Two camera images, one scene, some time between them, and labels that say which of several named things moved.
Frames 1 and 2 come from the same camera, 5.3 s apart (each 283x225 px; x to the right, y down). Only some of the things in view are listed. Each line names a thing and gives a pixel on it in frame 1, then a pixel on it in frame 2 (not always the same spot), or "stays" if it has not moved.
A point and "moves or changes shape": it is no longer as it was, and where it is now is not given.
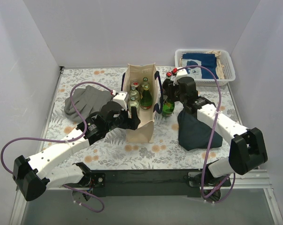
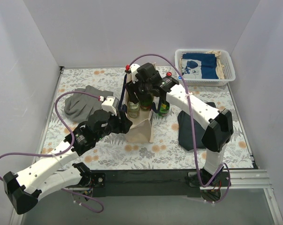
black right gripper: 168,87 to 141,88
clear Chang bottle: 133,102 stays
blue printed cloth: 208,60 stays
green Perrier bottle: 168,108 moves or changes shape
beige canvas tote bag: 143,133 stays
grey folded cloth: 87,100 stays
